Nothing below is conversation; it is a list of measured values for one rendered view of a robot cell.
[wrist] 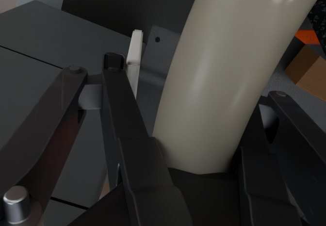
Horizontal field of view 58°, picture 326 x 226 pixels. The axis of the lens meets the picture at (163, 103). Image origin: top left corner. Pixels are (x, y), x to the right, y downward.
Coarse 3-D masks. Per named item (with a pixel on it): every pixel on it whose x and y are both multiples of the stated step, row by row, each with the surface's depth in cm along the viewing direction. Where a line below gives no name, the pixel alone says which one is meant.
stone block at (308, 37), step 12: (324, 0) 40; (312, 12) 43; (324, 12) 41; (312, 24) 44; (324, 24) 42; (300, 36) 54; (312, 36) 46; (324, 36) 43; (312, 48) 49; (324, 48) 44
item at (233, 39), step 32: (224, 0) 7; (256, 0) 7; (288, 0) 7; (192, 32) 8; (224, 32) 7; (256, 32) 7; (288, 32) 8; (192, 64) 8; (224, 64) 8; (256, 64) 8; (192, 96) 8; (224, 96) 8; (256, 96) 8; (160, 128) 10; (192, 128) 9; (224, 128) 9; (192, 160) 9; (224, 160) 9
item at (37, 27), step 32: (32, 0) 97; (0, 32) 69; (32, 32) 75; (64, 32) 83; (96, 32) 93; (0, 64) 58; (32, 64) 63; (64, 64) 68; (96, 64) 74; (0, 96) 50; (32, 96) 53; (0, 128) 44; (96, 128) 53; (96, 160) 46; (64, 192) 39; (96, 192) 41; (64, 224) 35
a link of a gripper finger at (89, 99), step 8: (88, 80) 15; (96, 80) 15; (88, 88) 14; (96, 88) 15; (80, 96) 14; (88, 96) 15; (96, 96) 15; (80, 104) 15; (88, 104) 15; (96, 104) 15
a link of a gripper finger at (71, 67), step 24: (72, 72) 14; (48, 96) 12; (72, 96) 12; (24, 120) 10; (48, 120) 10; (72, 120) 12; (24, 144) 9; (48, 144) 9; (72, 144) 13; (0, 168) 8; (24, 168) 8; (48, 168) 10; (0, 192) 7; (48, 192) 10; (0, 216) 7
